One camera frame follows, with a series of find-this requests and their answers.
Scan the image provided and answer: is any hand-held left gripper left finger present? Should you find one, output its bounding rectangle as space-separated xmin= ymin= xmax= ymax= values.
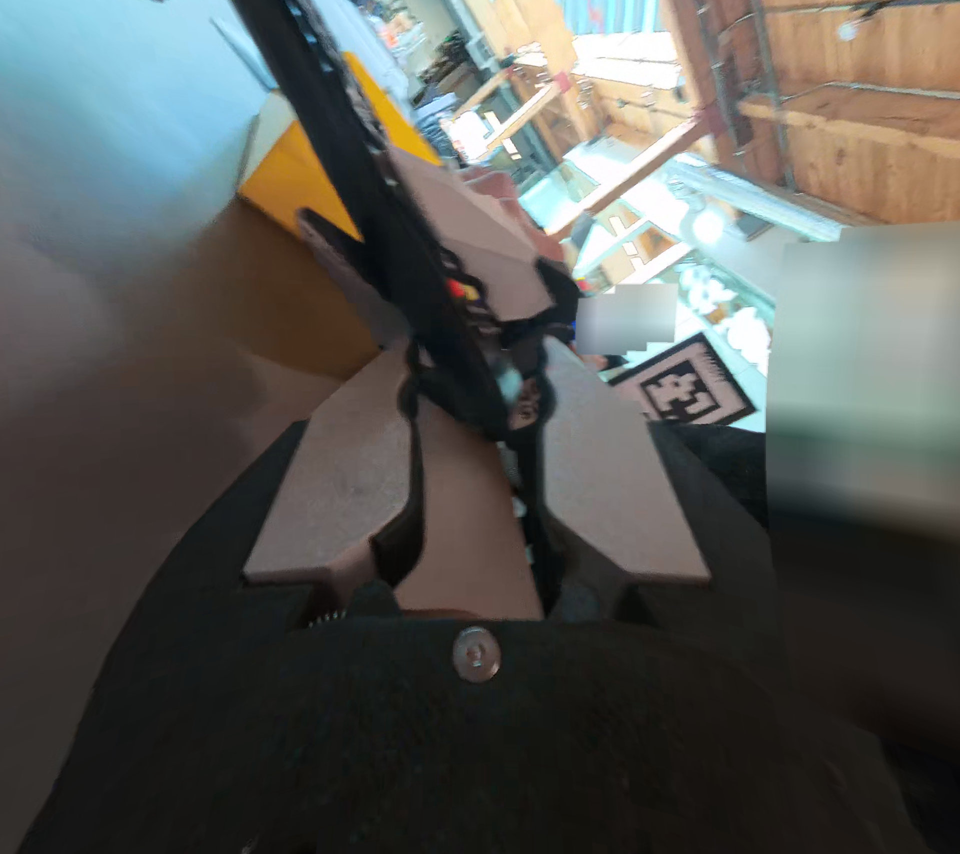
xmin=245 ymin=344 xmax=426 ymax=588

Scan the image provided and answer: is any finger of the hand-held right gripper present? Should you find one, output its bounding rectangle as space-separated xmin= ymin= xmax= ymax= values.
xmin=383 ymin=149 xmax=550 ymax=326
xmin=297 ymin=209 xmax=415 ymax=348

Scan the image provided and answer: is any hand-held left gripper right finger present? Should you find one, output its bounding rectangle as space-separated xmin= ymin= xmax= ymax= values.
xmin=518 ymin=337 xmax=712 ymax=600

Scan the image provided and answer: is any yellow plastic bin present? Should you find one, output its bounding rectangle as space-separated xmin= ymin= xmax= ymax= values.
xmin=237 ymin=52 xmax=445 ymax=248

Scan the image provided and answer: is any black rectangular piece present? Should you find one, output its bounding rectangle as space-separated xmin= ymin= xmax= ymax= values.
xmin=158 ymin=0 xmax=519 ymax=443

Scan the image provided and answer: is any black white marker board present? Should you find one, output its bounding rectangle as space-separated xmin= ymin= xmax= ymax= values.
xmin=608 ymin=332 xmax=759 ymax=431

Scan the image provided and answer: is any person's black clothing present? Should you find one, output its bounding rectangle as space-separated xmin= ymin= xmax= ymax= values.
xmin=660 ymin=412 xmax=960 ymax=854

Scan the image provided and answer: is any wooden post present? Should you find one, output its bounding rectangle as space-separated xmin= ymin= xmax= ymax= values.
xmin=548 ymin=104 xmax=721 ymax=243

